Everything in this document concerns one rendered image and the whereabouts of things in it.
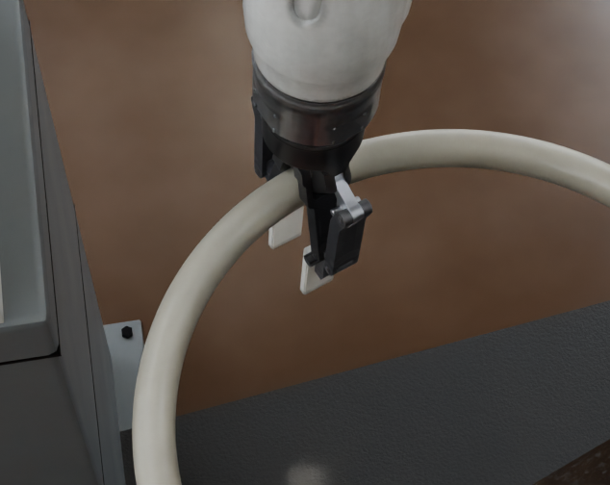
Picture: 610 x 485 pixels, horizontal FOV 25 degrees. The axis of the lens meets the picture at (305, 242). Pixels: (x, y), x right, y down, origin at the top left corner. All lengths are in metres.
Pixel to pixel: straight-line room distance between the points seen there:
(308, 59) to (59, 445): 0.67
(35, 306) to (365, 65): 0.46
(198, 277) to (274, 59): 0.20
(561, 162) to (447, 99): 1.28
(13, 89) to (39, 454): 0.37
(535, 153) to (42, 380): 0.50
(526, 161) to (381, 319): 1.05
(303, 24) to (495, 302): 1.35
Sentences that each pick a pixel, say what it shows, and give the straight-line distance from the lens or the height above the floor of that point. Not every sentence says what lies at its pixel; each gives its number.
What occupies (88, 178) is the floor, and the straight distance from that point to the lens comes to 2.29.
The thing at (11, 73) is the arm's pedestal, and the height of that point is 0.80.
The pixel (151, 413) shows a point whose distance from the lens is 0.97.
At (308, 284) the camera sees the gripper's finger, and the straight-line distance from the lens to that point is 1.16.
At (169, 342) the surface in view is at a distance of 1.00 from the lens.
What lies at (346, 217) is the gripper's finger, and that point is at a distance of 1.02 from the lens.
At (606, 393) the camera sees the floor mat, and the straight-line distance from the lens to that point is 2.10.
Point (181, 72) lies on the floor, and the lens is 2.41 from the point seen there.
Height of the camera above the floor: 1.85
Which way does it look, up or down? 57 degrees down
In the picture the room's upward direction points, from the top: straight up
